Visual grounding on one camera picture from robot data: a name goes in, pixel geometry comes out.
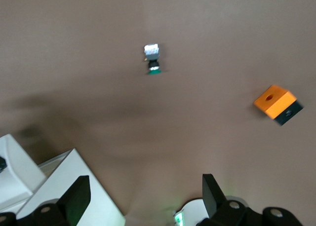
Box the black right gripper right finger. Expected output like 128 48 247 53
197 173 306 226

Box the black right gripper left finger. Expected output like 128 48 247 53
0 175 91 226

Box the white plastic drawer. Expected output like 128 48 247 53
0 133 48 213

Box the white drawer cabinet housing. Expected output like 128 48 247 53
14 148 126 226

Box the orange box with black base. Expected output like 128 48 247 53
253 84 305 126

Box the green push button switch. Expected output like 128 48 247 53
143 43 164 76

